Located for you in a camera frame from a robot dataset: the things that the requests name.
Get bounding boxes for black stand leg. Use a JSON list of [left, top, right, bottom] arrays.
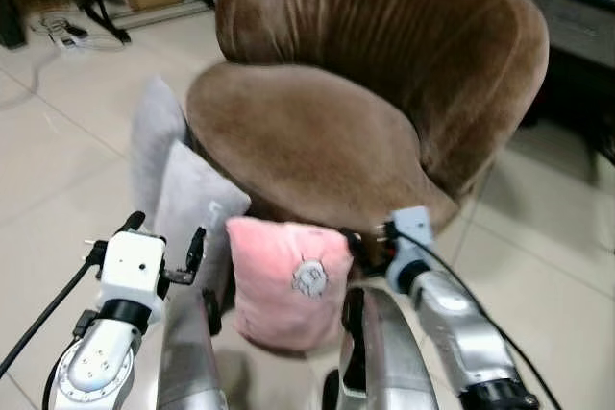
[[81, 0, 133, 45]]

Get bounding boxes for grey desk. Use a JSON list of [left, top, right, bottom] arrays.
[[459, 0, 615, 70]]

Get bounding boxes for silver robot leg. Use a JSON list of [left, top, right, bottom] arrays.
[[157, 285, 230, 410], [323, 285, 441, 410]]

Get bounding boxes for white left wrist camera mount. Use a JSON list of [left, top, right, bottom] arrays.
[[99, 229, 167, 326]]

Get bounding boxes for pink pillow with grey print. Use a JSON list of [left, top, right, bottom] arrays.
[[226, 217, 355, 352]]

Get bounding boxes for grey pillow with white print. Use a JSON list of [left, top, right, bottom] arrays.
[[154, 141, 253, 307]]

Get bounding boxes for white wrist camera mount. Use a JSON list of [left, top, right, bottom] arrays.
[[99, 229, 167, 326], [386, 205, 436, 283]]

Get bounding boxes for silver robot left leg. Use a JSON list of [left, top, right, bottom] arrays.
[[157, 285, 230, 410]]

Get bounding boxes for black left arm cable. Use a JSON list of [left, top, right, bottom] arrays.
[[0, 242, 105, 378]]

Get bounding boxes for silver robot right leg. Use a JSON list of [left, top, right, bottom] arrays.
[[323, 285, 441, 410]]

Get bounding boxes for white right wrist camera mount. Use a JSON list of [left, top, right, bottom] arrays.
[[386, 205, 436, 283]]

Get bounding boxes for plain grey pillow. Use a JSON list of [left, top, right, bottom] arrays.
[[131, 77, 190, 229]]

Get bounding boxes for white power strip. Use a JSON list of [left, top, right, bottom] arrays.
[[46, 18, 90, 50]]

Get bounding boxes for brown velvet sofa chair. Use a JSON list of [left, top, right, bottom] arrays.
[[185, 0, 551, 235]]

